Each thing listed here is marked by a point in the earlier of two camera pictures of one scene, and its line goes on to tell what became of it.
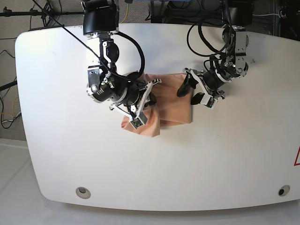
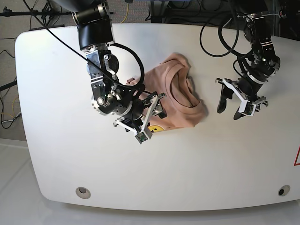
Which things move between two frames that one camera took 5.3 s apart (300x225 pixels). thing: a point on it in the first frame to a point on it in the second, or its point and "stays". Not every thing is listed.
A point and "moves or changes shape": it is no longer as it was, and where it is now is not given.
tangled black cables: (199, 12) stays
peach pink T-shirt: (169, 108) moves or changes shape
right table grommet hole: (283, 190) stays
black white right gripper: (206, 83) to (227, 93)
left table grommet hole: (83, 192) stays
